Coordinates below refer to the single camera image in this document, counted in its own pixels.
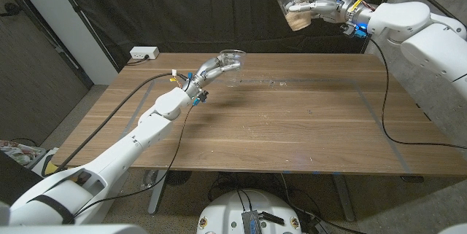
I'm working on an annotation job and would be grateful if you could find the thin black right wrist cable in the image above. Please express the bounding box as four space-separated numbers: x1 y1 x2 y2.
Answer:
370 36 467 150

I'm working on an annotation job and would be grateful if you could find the clear plastic container cup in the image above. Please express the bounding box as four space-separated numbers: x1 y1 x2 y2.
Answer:
219 49 247 88

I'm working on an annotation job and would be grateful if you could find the grey power adapter box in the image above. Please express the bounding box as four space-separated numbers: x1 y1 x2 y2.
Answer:
241 210 263 234

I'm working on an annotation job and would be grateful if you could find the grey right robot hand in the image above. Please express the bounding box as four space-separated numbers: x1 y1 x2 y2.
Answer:
286 0 360 26

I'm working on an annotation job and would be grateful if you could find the thin black left wrist cable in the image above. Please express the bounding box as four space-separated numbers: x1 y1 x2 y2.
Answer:
72 104 196 219

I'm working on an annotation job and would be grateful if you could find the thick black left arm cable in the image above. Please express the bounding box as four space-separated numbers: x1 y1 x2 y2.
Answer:
54 72 189 173

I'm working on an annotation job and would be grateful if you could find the black round floor fan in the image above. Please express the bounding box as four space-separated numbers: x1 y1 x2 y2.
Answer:
163 170 193 187

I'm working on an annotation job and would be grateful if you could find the black power cable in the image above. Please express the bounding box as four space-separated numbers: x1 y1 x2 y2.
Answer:
126 55 150 66

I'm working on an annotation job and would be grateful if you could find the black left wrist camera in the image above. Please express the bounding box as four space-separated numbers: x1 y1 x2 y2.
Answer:
192 90 209 106

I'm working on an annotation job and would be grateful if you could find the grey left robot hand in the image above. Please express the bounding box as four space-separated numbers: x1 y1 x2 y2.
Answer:
184 53 242 98

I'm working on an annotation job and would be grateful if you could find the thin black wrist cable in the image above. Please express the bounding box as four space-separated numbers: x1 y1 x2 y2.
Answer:
72 104 196 219
370 36 467 150

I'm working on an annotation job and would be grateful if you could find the colourful plastic bag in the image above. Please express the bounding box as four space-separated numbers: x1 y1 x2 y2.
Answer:
0 139 47 165

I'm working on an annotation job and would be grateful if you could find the grey table leg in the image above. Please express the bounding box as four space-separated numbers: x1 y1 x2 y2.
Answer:
332 173 355 222
147 169 169 215

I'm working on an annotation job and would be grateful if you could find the clear plastic cup with sugar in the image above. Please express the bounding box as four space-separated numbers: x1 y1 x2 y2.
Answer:
273 0 313 32

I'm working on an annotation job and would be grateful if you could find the white robot torso edge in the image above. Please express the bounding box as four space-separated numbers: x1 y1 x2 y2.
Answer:
0 223 147 234

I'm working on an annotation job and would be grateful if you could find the white power strip box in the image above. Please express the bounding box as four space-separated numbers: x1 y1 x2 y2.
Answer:
129 46 161 61

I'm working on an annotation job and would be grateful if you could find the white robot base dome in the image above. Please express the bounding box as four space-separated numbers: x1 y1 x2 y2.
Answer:
196 189 303 234

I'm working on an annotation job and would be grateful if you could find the black cloth backdrop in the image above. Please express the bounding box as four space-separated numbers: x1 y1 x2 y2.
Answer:
49 0 398 71

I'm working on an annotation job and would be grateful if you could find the black flat bracket plate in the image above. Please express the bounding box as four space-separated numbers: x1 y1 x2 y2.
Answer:
259 211 285 227

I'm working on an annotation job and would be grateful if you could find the black floor cable bundle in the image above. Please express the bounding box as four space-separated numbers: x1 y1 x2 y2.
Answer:
207 171 366 234

